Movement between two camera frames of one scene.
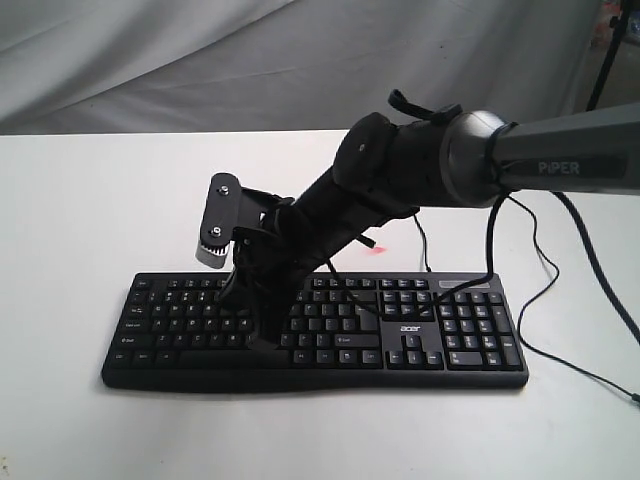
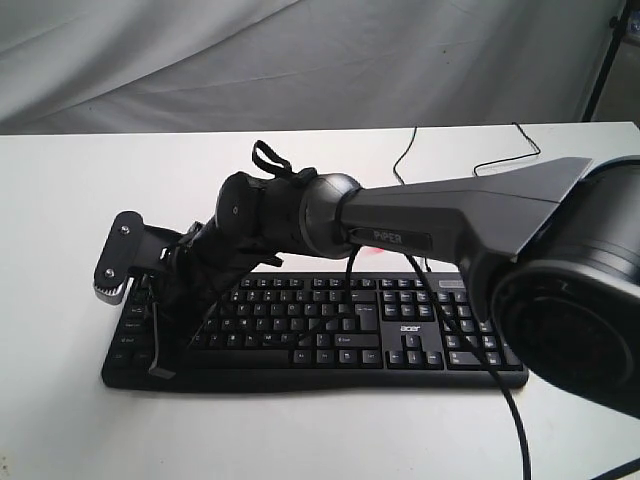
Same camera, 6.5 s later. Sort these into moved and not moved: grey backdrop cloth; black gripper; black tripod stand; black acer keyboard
Moved: black gripper
Not moved: black tripod stand; black acer keyboard; grey backdrop cloth
